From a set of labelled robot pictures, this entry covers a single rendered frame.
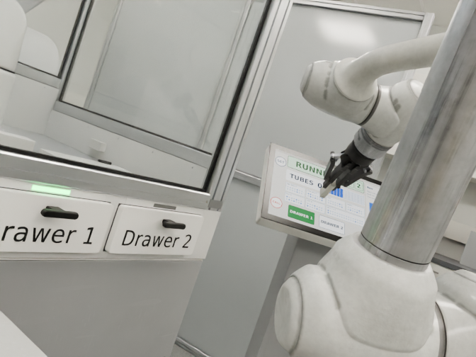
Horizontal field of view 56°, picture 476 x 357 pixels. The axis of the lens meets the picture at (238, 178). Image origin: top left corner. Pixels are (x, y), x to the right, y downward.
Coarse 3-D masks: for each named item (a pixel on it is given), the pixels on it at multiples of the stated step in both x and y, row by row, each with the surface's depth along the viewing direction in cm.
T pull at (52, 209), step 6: (42, 210) 80; (48, 210) 80; (54, 210) 81; (60, 210) 82; (48, 216) 80; (54, 216) 81; (60, 216) 82; (66, 216) 83; (72, 216) 84; (78, 216) 85
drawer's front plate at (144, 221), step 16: (128, 208) 99; (144, 208) 104; (128, 224) 101; (144, 224) 105; (160, 224) 109; (192, 224) 119; (112, 240) 99; (128, 240) 102; (160, 240) 111; (176, 240) 116; (192, 240) 121
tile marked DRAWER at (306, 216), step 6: (288, 204) 144; (288, 210) 143; (294, 210) 144; (300, 210) 145; (306, 210) 145; (288, 216) 142; (294, 216) 143; (300, 216) 143; (306, 216) 144; (312, 216) 145; (306, 222) 143; (312, 222) 144
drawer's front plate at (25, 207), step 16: (0, 192) 76; (16, 192) 78; (32, 192) 82; (0, 208) 77; (16, 208) 79; (32, 208) 81; (64, 208) 87; (80, 208) 89; (96, 208) 93; (112, 208) 96; (0, 224) 77; (16, 224) 80; (32, 224) 82; (48, 224) 85; (64, 224) 88; (80, 224) 90; (96, 224) 94; (0, 240) 78; (32, 240) 83; (48, 240) 86; (64, 240) 89; (80, 240) 92; (96, 240) 95
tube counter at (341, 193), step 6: (318, 180) 154; (318, 186) 153; (330, 192) 153; (336, 192) 154; (342, 192) 155; (348, 192) 156; (348, 198) 155; (354, 198) 156; (360, 198) 157; (360, 204) 155
